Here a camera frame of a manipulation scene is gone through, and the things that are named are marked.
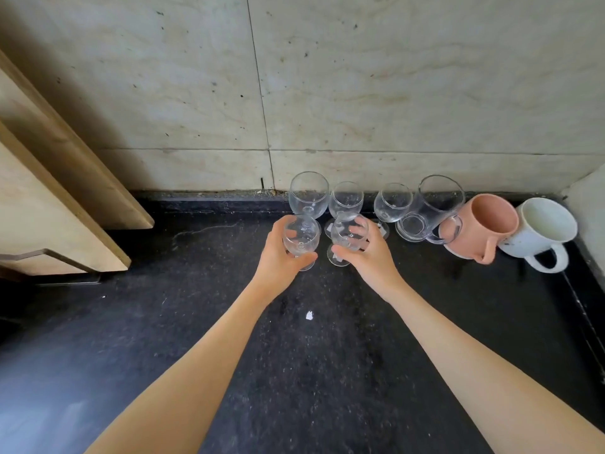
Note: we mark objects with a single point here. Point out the person's left hand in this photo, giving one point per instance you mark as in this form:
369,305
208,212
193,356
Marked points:
279,264

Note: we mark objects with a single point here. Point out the person's right hand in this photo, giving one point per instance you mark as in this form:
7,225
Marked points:
373,264

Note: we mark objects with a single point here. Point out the wine glass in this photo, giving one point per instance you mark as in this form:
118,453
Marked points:
345,236
302,236
308,198
346,200
392,205

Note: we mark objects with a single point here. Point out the pink ceramic mug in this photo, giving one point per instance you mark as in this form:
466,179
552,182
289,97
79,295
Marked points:
477,231

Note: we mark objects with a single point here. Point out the white printed ceramic mug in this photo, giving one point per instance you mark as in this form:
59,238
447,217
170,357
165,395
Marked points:
539,231

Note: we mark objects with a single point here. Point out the person's right forearm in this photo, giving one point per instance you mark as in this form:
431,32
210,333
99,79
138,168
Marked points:
482,373

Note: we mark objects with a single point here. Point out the person's left forearm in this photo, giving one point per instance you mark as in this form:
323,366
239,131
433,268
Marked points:
189,382

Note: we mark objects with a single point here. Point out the black stone countertop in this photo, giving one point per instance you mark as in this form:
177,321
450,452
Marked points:
331,373

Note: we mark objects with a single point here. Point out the small white paper scrap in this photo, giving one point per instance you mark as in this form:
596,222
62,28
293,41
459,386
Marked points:
309,316

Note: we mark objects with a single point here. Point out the small wooden cutting board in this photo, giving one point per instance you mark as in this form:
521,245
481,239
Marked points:
47,222

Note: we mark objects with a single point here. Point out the large wooden cutting board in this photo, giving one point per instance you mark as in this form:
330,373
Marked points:
71,151

